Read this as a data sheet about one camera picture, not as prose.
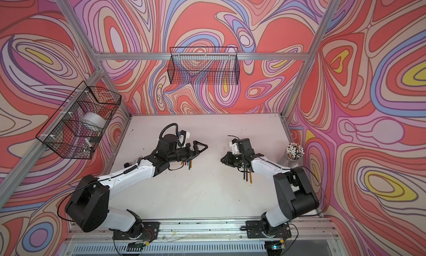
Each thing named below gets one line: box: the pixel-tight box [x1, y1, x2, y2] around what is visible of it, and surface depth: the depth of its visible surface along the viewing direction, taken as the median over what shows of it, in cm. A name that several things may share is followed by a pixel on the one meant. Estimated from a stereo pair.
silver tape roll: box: [79, 111, 107, 129], surface depth 76 cm
